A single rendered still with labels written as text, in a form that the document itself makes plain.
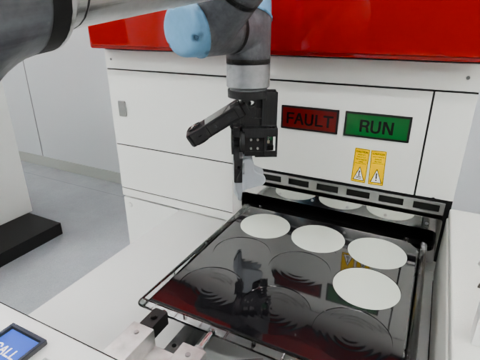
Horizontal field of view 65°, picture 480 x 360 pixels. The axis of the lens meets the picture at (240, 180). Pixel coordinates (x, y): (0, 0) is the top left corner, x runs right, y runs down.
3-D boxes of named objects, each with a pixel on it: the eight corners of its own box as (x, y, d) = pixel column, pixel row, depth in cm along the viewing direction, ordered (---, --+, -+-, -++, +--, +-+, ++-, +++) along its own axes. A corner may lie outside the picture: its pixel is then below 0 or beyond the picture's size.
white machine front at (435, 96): (128, 191, 111) (111, 48, 96) (436, 266, 77) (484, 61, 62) (121, 196, 109) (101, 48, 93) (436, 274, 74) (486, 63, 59)
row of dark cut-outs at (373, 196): (235, 175, 89) (235, 165, 88) (443, 214, 71) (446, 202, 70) (234, 176, 89) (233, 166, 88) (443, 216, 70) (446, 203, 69)
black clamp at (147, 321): (156, 318, 55) (155, 304, 54) (168, 323, 54) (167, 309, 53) (140, 335, 52) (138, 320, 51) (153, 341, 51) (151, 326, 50)
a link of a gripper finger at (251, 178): (265, 206, 71) (266, 159, 68) (233, 206, 71) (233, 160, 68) (263, 198, 74) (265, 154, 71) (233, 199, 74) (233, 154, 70)
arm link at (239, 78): (226, 66, 61) (226, 61, 68) (226, 94, 62) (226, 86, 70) (273, 65, 61) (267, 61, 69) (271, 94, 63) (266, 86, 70)
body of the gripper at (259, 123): (276, 161, 67) (279, 92, 63) (228, 161, 67) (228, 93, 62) (271, 148, 74) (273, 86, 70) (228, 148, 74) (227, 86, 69)
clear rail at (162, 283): (246, 207, 87) (246, 201, 86) (251, 208, 86) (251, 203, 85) (136, 307, 56) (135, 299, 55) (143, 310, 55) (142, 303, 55)
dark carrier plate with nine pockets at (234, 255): (250, 208, 85) (250, 206, 85) (417, 246, 70) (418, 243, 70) (151, 301, 56) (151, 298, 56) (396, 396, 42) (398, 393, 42)
